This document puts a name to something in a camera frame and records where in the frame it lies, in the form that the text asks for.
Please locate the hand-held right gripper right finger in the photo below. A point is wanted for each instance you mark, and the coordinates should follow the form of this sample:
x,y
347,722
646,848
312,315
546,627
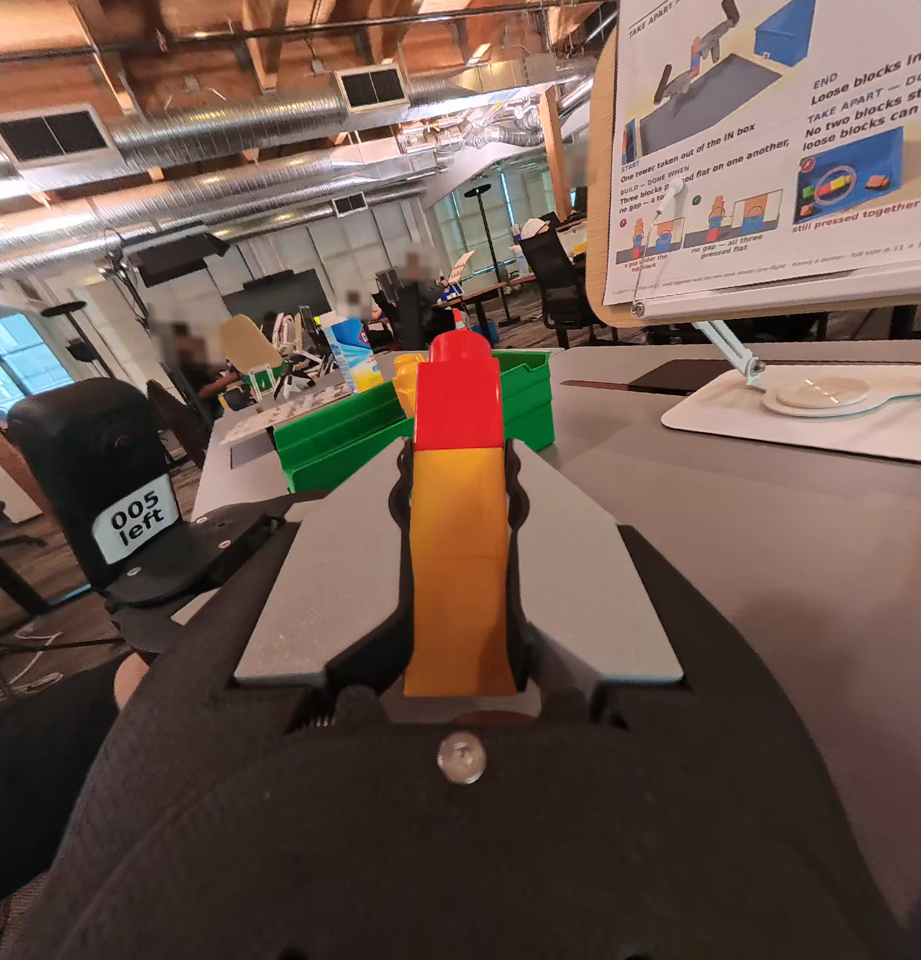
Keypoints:
x,y
596,600

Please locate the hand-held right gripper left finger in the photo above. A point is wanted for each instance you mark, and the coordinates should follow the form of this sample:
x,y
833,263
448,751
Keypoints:
x,y
318,600

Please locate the red mega block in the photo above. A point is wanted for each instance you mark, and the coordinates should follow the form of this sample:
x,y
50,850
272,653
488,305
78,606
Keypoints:
x,y
461,398

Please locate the person's left forearm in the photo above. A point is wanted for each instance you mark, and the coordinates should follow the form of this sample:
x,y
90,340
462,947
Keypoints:
x,y
41,780

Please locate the green plastic bin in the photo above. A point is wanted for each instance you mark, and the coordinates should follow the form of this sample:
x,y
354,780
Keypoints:
x,y
326,443

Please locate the printed paper sheet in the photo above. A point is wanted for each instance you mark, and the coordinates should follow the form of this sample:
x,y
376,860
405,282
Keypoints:
x,y
281,416

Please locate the large black display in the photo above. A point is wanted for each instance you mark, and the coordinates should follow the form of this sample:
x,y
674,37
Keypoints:
x,y
273,293

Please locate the blue white wipes canister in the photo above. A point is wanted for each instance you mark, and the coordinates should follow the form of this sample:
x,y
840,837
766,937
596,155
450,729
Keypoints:
x,y
348,338

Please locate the black office chair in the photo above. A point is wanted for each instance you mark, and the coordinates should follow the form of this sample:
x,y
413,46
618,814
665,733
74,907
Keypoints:
x,y
558,278

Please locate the wooden document stand white base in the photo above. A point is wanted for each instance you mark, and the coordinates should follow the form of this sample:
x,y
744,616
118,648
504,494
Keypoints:
x,y
881,428

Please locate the laminated instruction sheet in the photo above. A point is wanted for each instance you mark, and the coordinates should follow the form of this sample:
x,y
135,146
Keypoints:
x,y
791,150

